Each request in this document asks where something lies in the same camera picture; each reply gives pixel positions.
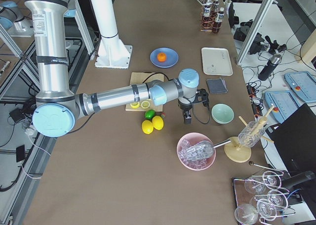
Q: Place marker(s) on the cocktail glass rack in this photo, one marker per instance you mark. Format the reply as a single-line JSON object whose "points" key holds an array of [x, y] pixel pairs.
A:
{"points": [[261, 199]]}

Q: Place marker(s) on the whole lemon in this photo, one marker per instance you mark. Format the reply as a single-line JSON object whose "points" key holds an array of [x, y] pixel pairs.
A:
{"points": [[158, 122], [147, 127]]}

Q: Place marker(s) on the lower whole lemon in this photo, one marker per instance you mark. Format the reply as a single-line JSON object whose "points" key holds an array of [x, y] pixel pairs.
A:
{"points": [[147, 127]]}

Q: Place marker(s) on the front tea bottle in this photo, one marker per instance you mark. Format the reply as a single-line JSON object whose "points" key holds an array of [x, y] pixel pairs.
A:
{"points": [[218, 20]]}

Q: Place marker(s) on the grey folded cloth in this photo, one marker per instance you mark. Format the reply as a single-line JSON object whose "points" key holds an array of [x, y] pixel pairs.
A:
{"points": [[217, 86]]}

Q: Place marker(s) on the green bowl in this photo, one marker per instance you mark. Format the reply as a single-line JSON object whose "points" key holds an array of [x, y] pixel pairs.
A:
{"points": [[222, 113]]}

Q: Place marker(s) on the lower lemon slice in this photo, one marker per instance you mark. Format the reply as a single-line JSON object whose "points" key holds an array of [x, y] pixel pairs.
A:
{"points": [[135, 105]]}

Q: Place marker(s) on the green lime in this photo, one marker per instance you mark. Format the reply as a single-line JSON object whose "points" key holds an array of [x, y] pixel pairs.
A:
{"points": [[149, 114]]}

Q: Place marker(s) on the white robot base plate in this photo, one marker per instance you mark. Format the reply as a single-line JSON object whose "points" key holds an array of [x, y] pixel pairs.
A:
{"points": [[110, 58]]}

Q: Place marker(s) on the left tea bottle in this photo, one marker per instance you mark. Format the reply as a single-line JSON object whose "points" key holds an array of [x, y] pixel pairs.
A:
{"points": [[215, 7]]}

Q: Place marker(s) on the tea bottle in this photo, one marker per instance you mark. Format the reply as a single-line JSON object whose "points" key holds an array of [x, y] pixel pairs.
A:
{"points": [[206, 20], [218, 20], [215, 7]]}

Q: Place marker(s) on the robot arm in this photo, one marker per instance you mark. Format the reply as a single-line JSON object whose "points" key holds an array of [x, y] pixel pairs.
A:
{"points": [[58, 107]]}

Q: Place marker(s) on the black thermos bottle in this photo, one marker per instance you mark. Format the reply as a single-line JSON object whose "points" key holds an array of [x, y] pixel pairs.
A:
{"points": [[272, 63]]}

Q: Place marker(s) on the upper whole lemon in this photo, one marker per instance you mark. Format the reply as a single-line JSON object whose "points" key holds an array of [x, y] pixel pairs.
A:
{"points": [[158, 122]]}

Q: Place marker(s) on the aluminium frame post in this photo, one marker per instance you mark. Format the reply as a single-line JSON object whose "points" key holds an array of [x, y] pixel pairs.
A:
{"points": [[263, 10]]}

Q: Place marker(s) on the pink ice bowl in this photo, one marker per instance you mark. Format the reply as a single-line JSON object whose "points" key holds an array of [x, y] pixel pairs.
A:
{"points": [[186, 142]]}

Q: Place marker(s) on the copper wire bottle rack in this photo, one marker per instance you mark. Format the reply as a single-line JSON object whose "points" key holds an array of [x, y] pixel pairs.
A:
{"points": [[212, 17]]}

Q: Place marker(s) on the orange mandarin fruit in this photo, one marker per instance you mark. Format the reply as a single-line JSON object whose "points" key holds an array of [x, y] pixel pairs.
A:
{"points": [[161, 57]]}

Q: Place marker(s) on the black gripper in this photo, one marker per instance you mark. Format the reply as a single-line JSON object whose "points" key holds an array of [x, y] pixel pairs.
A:
{"points": [[185, 107]]}

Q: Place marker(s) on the upper lemon slice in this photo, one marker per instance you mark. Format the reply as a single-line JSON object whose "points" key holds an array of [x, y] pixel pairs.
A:
{"points": [[145, 104]]}

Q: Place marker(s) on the glass mug on stand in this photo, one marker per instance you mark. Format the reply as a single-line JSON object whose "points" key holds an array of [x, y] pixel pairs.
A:
{"points": [[251, 134]]}

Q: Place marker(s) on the wooden cutting board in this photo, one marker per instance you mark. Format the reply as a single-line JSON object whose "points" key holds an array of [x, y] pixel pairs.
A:
{"points": [[138, 78]]}

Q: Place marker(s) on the lemon slice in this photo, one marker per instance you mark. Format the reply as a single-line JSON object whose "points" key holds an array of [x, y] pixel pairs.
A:
{"points": [[145, 104], [135, 105]]}

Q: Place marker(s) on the right tea bottle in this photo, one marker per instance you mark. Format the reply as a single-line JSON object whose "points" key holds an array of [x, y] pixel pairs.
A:
{"points": [[206, 20]]}

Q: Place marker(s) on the cream rabbit tray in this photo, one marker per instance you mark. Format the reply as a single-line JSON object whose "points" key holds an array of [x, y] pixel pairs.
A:
{"points": [[216, 61]]}

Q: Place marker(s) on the steel ice scoop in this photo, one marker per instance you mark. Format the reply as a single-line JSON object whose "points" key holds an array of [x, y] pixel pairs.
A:
{"points": [[203, 150]]}

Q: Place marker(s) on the wooden cup stand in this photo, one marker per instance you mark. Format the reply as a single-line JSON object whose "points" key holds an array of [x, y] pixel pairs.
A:
{"points": [[235, 151]]}

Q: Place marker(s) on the blue round plate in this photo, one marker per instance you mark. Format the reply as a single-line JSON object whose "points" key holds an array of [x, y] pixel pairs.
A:
{"points": [[171, 57]]}

